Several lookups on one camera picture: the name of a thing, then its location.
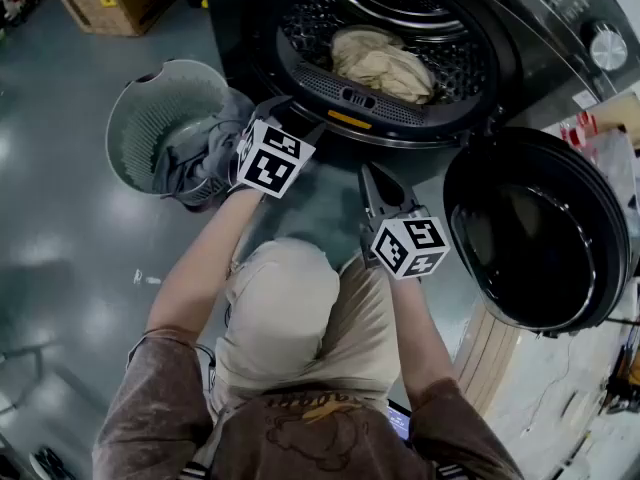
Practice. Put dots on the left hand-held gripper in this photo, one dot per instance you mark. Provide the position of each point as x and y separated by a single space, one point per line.
272 160

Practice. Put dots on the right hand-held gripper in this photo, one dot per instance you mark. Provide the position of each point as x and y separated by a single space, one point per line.
410 248

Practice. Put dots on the grey garment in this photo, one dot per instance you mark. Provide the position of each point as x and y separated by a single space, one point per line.
200 163

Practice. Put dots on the cream beige garment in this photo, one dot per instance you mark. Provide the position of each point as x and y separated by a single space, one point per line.
380 65

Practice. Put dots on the grey-green laundry basket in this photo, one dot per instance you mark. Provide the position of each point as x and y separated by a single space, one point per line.
145 118

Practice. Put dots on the black washing machine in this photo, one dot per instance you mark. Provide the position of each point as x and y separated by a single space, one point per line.
500 18

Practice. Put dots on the person's left forearm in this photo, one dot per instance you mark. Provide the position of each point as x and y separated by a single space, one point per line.
200 268

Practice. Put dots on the person's right forearm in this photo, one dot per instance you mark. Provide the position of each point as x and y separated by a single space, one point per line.
420 333

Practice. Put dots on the person's beige trousers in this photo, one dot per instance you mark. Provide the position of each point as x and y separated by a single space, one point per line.
290 318

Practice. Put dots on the round black washer door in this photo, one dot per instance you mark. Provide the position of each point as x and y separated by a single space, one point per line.
540 238

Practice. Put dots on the wooden board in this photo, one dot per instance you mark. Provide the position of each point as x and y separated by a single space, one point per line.
487 363

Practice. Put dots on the black phone with lit screen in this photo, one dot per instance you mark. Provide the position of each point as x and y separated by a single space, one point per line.
400 422

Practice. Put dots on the white plastic bags red print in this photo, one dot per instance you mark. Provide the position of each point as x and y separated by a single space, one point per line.
605 143

